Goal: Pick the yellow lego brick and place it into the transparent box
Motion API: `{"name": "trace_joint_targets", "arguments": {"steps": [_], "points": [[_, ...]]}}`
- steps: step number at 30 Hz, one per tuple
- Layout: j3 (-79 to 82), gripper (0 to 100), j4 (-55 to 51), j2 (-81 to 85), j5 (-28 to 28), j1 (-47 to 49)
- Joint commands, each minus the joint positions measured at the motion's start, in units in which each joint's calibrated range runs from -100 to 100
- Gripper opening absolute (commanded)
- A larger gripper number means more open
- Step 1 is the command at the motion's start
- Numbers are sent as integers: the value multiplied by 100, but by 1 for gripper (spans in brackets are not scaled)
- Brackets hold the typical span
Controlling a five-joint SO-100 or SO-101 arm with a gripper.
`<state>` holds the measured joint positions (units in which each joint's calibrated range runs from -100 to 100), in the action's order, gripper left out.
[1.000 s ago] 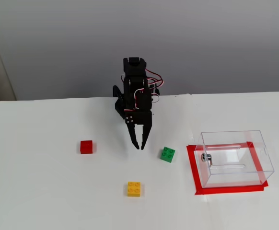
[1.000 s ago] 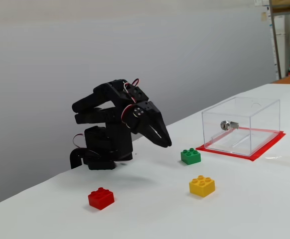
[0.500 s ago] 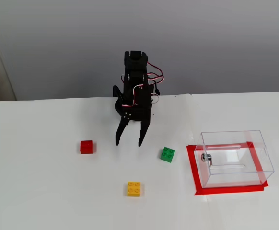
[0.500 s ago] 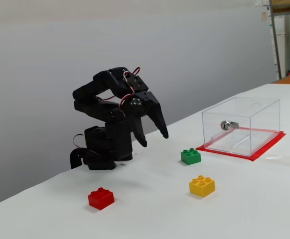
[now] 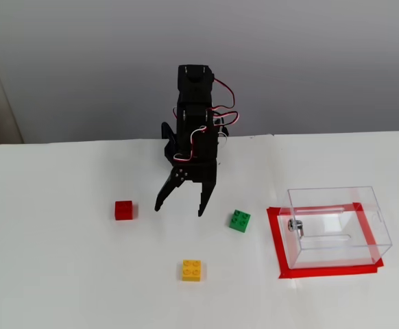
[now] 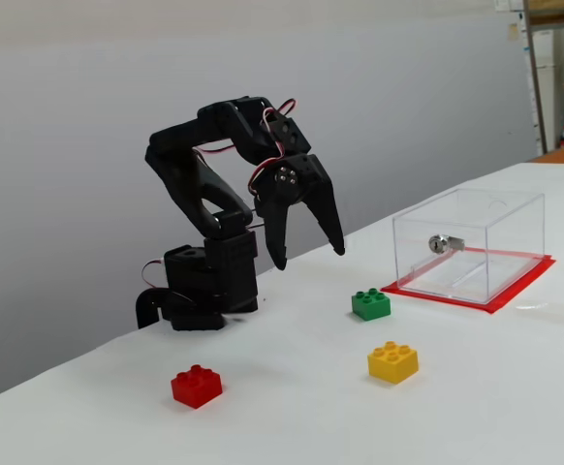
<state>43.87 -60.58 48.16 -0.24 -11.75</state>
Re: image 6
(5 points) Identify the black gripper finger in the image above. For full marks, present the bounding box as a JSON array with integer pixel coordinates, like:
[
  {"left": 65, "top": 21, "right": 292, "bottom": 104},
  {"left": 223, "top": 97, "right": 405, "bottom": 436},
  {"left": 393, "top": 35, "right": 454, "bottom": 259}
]
[
  {"left": 254, "top": 163, "right": 306, "bottom": 271},
  {"left": 304, "top": 182, "right": 347, "bottom": 257}
]

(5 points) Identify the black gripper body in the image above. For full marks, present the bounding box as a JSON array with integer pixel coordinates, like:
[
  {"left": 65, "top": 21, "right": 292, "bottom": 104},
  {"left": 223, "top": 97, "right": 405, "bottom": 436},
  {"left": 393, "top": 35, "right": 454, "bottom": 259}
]
[{"left": 264, "top": 111, "right": 333, "bottom": 203}]

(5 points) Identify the yellow lego brick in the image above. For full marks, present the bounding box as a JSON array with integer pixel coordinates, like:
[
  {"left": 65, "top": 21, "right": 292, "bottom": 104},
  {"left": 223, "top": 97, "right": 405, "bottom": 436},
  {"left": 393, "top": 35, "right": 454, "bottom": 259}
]
[{"left": 366, "top": 340, "right": 420, "bottom": 386}]

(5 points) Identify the green lego brick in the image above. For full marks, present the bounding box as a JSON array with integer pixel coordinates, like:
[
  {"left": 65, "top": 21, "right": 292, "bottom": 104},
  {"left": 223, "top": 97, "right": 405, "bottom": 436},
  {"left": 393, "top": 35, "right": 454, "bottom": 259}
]
[{"left": 350, "top": 287, "right": 392, "bottom": 322}]

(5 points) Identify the transparent plastic box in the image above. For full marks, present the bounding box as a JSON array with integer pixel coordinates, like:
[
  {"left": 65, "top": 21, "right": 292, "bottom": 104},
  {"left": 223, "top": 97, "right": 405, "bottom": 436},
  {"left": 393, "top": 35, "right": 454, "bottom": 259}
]
[{"left": 392, "top": 187, "right": 547, "bottom": 306}]

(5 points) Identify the red lego brick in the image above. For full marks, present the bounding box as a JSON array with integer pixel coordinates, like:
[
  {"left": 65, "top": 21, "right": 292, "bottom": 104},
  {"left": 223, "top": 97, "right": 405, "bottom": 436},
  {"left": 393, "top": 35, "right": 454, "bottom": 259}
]
[{"left": 170, "top": 363, "right": 224, "bottom": 411}]

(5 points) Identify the silver cam lock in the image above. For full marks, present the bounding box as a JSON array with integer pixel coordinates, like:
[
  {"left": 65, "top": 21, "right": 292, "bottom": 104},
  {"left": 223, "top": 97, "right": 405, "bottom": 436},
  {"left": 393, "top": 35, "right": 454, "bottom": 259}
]
[{"left": 427, "top": 233, "right": 466, "bottom": 256}]

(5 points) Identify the black table clamp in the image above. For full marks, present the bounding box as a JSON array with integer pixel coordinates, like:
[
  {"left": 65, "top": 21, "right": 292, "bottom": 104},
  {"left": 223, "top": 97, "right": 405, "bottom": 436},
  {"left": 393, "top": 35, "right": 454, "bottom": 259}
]
[{"left": 135, "top": 288, "right": 196, "bottom": 330}]

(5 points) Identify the red tape square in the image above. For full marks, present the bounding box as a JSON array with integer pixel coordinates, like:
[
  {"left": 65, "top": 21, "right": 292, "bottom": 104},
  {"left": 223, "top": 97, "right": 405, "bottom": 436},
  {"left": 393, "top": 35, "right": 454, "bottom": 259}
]
[{"left": 381, "top": 246, "right": 557, "bottom": 317}]

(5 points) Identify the white cabinet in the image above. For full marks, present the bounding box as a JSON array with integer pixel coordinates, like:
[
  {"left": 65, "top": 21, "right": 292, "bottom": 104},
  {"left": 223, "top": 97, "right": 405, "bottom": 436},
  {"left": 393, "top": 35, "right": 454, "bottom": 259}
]
[{"left": 533, "top": 29, "right": 562, "bottom": 151}]

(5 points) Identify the metal shelf rack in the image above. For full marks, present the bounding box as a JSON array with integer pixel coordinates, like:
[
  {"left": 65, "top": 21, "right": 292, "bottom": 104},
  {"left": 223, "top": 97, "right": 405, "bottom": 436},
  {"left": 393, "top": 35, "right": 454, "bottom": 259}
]
[{"left": 522, "top": 0, "right": 564, "bottom": 156}]

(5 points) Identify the gripper servo cable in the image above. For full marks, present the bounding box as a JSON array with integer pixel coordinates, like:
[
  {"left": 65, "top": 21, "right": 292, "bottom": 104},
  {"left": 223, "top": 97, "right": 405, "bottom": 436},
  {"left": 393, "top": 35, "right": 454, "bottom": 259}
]
[{"left": 247, "top": 99, "right": 298, "bottom": 195}]

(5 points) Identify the base servo cable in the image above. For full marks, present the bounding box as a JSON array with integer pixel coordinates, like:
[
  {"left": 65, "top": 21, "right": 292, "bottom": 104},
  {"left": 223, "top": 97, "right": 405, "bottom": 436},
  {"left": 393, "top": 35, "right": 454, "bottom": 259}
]
[{"left": 141, "top": 260, "right": 167, "bottom": 292}]

